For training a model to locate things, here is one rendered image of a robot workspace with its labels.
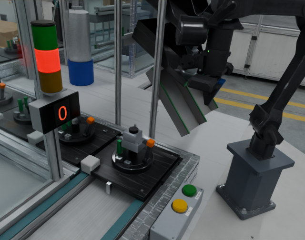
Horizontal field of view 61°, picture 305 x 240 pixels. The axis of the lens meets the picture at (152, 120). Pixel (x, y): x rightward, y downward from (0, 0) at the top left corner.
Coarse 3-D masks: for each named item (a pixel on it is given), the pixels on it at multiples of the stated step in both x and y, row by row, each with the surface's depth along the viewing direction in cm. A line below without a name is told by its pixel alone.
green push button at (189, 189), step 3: (186, 186) 78; (189, 186) 78; (192, 186) 78; (183, 189) 77; (186, 189) 77; (189, 189) 77; (192, 189) 77; (195, 189) 77; (183, 192) 77; (186, 192) 76; (189, 192) 76; (192, 192) 76; (195, 192) 76; (189, 195) 76; (192, 195) 76
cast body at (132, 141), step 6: (132, 126) 82; (126, 132) 81; (132, 132) 80; (138, 132) 81; (120, 138) 85; (126, 138) 81; (132, 138) 80; (138, 138) 81; (126, 144) 82; (132, 144) 81; (138, 144) 81; (144, 144) 84; (132, 150) 82; (138, 150) 81
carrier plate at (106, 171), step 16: (112, 144) 94; (160, 160) 88; (176, 160) 90; (96, 176) 81; (112, 176) 80; (128, 176) 80; (144, 176) 81; (160, 176) 81; (128, 192) 76; (144, 192) 75
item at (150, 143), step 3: (144, 141) 81; (147, 141) 79; (150, 141) 79; (153, 141) 79; (147, 144) 79; (150, 144) 79; (153, 144) 80; (147, 147) 80; (150, 147) 79; (147, 150) 81; (150, 150) 81; (147, 153) 81; (144, 156) 83; (147, 156) 82; (144, 159) 83; (147, 159) 83
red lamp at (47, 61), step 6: (36, 54) 57; (42, 54) 56; (48, 54) 56; (54, 54) 57; (36, 60) 58; (42, 60) 57; (48, 60) 57; (54, 60) 58; (42, 66) 58; (48, 66) 58; (54, 66) 58; (60, 66) 61; (48, 72) 58
